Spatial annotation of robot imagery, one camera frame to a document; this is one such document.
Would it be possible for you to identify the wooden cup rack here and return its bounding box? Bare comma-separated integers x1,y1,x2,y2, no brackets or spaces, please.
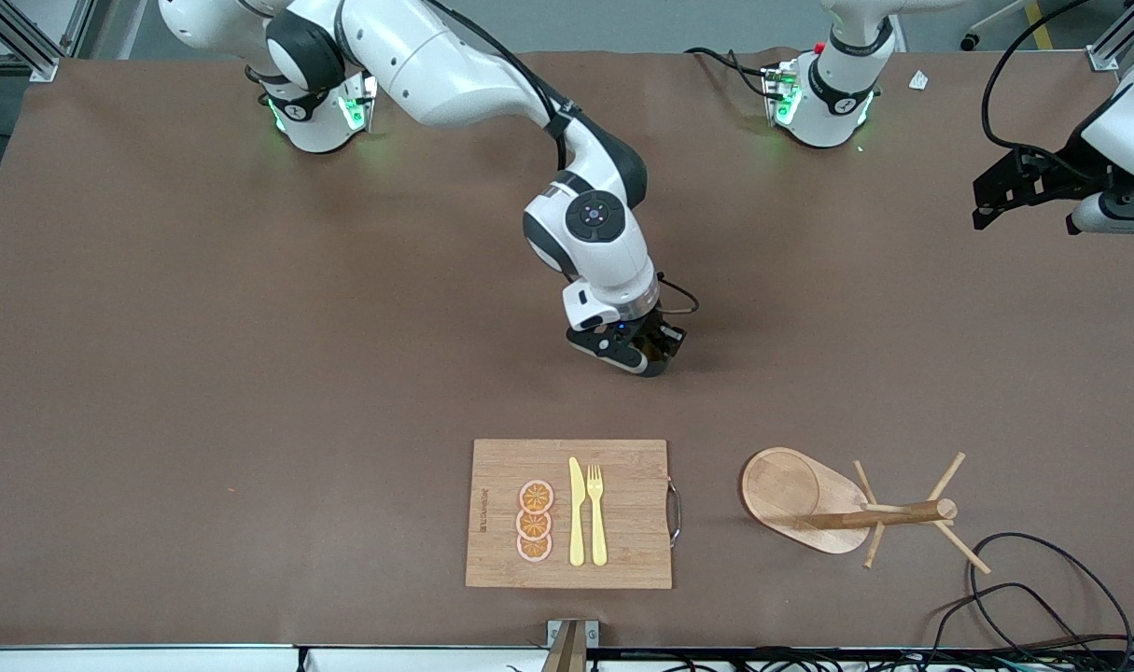
740,447,992,575

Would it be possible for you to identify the black arm base cable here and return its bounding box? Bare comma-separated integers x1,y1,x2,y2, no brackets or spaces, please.
683,46,775,100

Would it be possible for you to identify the office chair base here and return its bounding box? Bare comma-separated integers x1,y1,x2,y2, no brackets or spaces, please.
959,0,1029,51

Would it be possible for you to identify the aluminium extrusion beam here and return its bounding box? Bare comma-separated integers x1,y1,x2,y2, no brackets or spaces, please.
540,618,601,672

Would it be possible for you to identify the bamboo cutting board, metal handle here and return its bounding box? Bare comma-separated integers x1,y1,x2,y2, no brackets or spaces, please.
465,439,683,591

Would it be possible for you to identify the black cable loop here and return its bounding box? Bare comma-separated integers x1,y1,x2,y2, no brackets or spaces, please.
929,581,1090,656
968,531,1134,672

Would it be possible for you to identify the yellow plastic knife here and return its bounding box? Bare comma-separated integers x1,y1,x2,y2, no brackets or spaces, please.
568,456,587,567

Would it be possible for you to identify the yellow plastic fork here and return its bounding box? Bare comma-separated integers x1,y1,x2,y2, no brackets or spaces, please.
586,464,609,567

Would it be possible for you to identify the aluminium frame post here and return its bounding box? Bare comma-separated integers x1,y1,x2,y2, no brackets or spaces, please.
1085,0,1134,73
0,0,96,83

